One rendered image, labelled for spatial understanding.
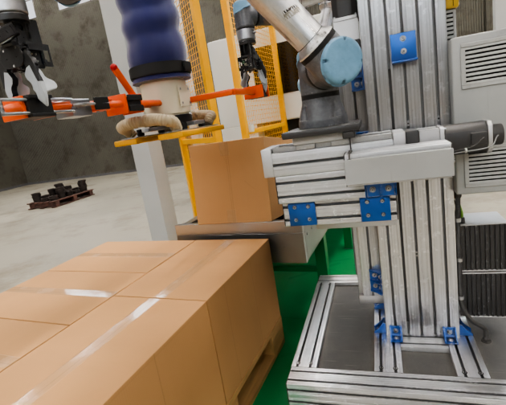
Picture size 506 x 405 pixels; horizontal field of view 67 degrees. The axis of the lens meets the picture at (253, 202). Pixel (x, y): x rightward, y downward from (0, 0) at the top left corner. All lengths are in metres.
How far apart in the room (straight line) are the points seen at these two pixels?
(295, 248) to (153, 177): 1.47
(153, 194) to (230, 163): 1.23
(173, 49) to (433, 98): 0.88
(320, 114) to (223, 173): 0.82
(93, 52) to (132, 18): 12.29
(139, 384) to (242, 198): 1.04
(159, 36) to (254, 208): 0.85
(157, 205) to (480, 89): 2.28
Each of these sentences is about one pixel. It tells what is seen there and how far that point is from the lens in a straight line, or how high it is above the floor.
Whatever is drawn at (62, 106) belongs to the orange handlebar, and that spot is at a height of 1.20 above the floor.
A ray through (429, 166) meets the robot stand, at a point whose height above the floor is 0.91.
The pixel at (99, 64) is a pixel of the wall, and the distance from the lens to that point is 13.63.
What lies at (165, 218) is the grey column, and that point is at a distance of 2.99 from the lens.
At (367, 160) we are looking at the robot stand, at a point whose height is 0.94.
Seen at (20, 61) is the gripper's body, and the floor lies 1.30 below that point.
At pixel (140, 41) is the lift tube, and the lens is 1.47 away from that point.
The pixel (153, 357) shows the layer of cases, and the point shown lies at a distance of 1.10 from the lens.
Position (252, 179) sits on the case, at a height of 0.82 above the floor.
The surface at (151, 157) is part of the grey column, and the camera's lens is 2.92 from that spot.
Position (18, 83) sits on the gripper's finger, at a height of 1.26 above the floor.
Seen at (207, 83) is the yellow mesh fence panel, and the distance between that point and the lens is 2.71.
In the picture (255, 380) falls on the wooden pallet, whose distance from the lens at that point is 1.78.
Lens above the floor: 1.09
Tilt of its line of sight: 12 degrees down
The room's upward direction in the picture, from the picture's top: 9 degrees counter-clockwise
